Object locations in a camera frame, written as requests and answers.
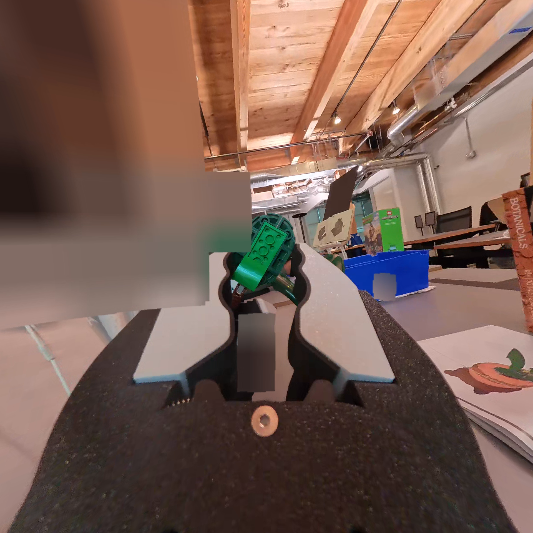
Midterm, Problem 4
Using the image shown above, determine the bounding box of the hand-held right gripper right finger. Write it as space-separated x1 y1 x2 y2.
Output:
293 243 396 384

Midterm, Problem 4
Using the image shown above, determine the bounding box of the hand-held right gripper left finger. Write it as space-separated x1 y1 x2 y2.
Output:
133 252 235 384

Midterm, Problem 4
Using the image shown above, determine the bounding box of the building instruction booklet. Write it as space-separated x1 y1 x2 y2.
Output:
416 324 533 464

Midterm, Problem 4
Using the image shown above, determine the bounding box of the grey desk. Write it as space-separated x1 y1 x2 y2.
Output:
273 266 533 533

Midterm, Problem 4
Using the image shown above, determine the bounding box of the brown-topped office desk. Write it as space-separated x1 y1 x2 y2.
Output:
403 224 514 269

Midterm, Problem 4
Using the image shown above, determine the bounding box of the blue plastic bin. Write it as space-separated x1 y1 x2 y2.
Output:
343 249 431 301

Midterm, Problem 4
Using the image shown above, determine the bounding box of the black floor lamp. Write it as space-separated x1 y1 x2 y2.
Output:
293 212 310 247

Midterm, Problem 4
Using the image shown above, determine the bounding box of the wooden easel with board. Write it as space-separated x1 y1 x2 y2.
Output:
312 204 356 260

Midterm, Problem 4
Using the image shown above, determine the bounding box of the green toy set box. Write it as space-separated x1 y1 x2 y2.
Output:
361 207 405 256

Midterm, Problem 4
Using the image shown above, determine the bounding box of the black tilted panel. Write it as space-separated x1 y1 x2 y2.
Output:
324 167 359 218

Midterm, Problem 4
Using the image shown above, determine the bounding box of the silver vertical pipe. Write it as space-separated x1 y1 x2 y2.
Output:
416 156 441 217

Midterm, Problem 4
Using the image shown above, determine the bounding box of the black orchid toy set box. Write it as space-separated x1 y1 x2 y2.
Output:
502 188 533 332

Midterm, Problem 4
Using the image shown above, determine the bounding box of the white cable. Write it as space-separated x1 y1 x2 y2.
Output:
24 324 72 397

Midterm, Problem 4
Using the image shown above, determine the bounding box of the silver air duct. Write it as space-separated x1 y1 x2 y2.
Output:
386 104 422 155

